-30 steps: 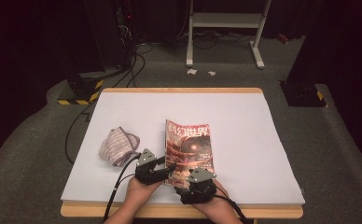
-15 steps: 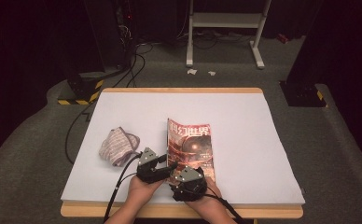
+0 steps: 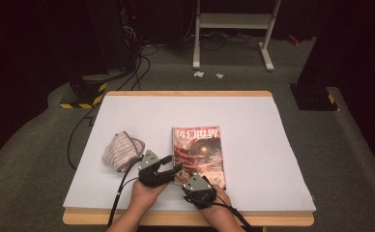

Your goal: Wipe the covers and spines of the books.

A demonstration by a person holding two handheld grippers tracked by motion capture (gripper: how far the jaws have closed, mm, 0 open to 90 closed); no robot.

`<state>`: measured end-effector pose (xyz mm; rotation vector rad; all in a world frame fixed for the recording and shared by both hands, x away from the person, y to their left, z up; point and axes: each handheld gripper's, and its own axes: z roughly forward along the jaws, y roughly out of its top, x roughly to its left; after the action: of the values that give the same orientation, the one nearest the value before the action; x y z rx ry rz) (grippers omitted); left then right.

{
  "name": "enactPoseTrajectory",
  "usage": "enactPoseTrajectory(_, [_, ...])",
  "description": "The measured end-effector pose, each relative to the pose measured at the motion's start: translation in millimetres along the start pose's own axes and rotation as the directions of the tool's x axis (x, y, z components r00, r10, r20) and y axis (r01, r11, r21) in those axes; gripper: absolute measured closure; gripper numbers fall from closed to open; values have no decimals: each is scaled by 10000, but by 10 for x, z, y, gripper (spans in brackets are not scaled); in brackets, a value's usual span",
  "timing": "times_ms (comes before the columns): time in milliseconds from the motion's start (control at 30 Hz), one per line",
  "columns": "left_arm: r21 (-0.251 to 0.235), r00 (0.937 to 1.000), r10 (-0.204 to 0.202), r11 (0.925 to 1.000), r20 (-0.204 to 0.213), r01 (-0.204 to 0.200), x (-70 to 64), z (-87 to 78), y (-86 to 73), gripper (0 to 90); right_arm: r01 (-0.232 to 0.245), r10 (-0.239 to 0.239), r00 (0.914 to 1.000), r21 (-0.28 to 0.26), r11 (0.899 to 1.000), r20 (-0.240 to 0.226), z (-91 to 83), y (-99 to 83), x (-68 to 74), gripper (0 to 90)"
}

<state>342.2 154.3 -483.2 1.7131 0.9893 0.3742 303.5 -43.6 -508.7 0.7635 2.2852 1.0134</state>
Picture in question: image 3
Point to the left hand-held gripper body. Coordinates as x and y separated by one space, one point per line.
150 174

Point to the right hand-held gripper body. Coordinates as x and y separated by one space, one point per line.
200 193

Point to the red cover magazine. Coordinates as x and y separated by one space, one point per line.
198 151

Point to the striped cloth face mask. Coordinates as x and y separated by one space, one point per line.
122 151

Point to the person's right hand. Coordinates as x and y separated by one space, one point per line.
221 201

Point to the person's left hand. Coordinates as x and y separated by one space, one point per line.
145 198

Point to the white table cover sheet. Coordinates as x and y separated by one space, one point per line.
256 145

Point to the white paper scrap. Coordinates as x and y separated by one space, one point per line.
199 74
219 76

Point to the black stand base hazard stripes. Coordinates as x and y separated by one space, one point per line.
314 98
85 93

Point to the black equipment rack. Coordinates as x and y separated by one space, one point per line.
129 32

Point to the white metal stand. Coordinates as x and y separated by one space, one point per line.
234 21

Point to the small red object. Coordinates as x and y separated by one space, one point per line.
293 40

